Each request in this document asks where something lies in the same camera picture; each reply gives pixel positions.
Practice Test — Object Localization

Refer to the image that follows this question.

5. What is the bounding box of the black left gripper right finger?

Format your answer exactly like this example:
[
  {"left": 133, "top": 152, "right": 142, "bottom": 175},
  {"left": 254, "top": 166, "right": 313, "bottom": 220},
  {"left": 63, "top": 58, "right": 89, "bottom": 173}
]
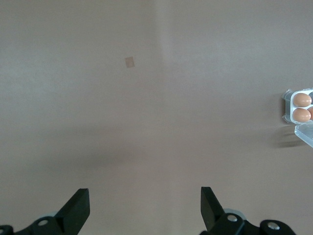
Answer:
[{"left": 200, "top": 187, "right": 297, "bottom": 235}]

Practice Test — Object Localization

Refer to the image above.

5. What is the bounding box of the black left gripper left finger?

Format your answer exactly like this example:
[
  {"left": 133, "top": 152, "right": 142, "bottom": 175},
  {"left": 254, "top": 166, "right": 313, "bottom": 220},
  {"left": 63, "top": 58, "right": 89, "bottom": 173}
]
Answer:
[{"left": 14, "top": 188, "right": 90, "bottom": 235}]

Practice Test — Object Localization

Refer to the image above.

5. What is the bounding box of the clear plastic egg box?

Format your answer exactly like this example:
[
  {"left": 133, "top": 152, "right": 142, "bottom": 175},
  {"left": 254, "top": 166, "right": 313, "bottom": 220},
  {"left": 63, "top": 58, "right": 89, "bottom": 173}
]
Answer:
[{"left": 281, "top": 87, "right": 313, "bottom": 149}]

